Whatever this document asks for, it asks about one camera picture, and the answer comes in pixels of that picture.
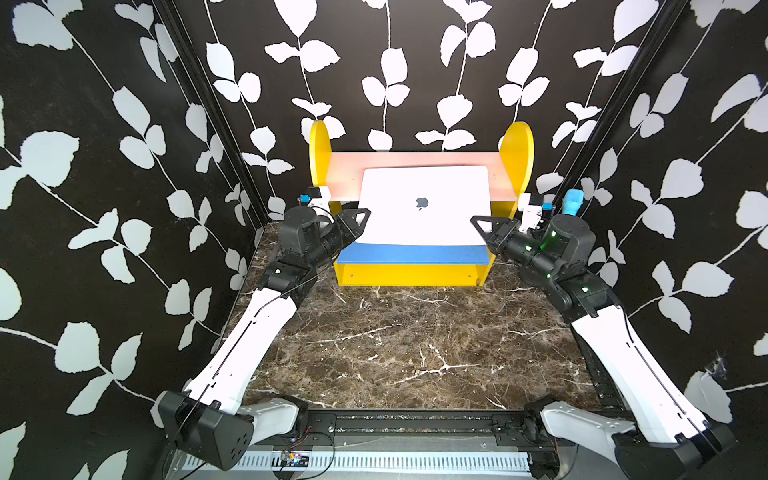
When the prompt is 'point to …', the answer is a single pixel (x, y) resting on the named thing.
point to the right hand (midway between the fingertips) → (464, 218)
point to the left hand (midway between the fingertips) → (374, 210)
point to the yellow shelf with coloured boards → (416, 265)
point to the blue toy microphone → (573, 199)
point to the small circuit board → (294, 459)
